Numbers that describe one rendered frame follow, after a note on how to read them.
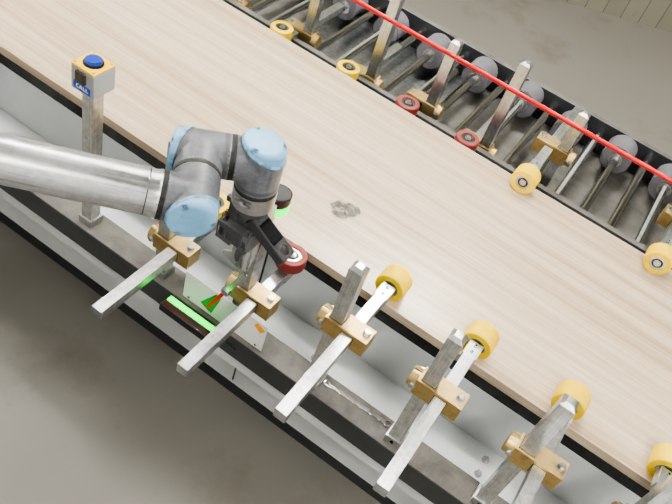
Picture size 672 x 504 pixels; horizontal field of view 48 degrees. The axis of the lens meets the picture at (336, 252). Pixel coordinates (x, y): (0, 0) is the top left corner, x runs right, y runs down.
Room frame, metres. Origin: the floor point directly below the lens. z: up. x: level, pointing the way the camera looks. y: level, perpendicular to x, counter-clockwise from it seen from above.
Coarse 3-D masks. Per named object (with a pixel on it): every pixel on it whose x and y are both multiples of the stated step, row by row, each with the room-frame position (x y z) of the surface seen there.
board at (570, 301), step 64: (0, 0) 1.86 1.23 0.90; (64, 0) 1.98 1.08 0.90; (128, 0) 2.10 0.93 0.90; (192, 0) 2.24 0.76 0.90; (64, 64) 1.68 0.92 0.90; (128, 64) 1.78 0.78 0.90; (192, 64) 1.90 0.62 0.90; (256, 64) 2.02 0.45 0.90; (320, 64) 2.15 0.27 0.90; (128, 128) 1.52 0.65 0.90; (320, 128) 1.82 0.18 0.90; (384, 128) 1.94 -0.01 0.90; (320, 192) 1.55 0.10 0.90; (384, 192) 1.65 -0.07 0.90; (448, 192) 1.75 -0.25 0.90; (512, 192) 1.86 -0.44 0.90; (320, 256) 1.32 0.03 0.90; (384, 256) 1.40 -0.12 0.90; (448, 256) 1.49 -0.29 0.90; (512, 256) 1.58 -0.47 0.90; (576, 256) 1.68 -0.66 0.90; (640, 256) 1.79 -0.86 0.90; (448, 320) 1.27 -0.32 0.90; (512, 320) 1.35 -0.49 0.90; (576, 320) 1.43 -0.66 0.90; (640, 320) 1.52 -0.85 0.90; (512, 384) 1.15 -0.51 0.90; (640, 384) 1.30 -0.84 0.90; (640, 448) 1.10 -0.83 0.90
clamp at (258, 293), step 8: (232, 280) 1.17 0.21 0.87; (240, 288) 1.16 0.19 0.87; (256, 288) 1.17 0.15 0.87; (264, 288) 1.18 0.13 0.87; (232, 296) 1.16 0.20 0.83; (240, 296) 1.15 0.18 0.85; (248, 296) 1.15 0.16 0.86; (256, 296) 1.15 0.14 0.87; (264, 296) 1.16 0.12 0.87; (264, 304) 1.14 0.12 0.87; (272, 304) 1.14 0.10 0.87; (256, 312) 1.14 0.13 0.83; (264, 312) 1.13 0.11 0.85; (272, 312) 1.15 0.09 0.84
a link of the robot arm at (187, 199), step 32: (0, 160) 0.81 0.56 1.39; (32, 160) 0.83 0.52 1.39; (64, 160) 0.86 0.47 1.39; (96, 160) 0.89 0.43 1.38; (192, 160) 0.99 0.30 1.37; (64, 192) 0.83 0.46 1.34; (96, 192) 0.85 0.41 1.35; (128, 192) 0.87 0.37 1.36; (160, 192) 0.89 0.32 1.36; (192, 192) 0.91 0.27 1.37; (192, 224) 0.89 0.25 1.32
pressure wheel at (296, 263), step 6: (294, 246) 1.32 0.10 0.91; (300, 246) 1.32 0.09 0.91; (294, 252) 1.29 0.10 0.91; (300, 252) 1.31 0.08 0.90; (306, 252) 1.31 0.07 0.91; (294, 258) 1.28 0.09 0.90; (300, 258) 1.29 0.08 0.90; (306, 258) 1.29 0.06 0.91; (276, 264) 1.26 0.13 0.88; (282, 264) 1.25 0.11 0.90; (288, 264) 1.25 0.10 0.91; (294, 264) 1.26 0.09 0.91; (300, 264) 1.27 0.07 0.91; (282, 270) 1.25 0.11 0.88; (288, 270) 1.25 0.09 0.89; (294, 270) 1.25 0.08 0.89; (300, 270) 1.27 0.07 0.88
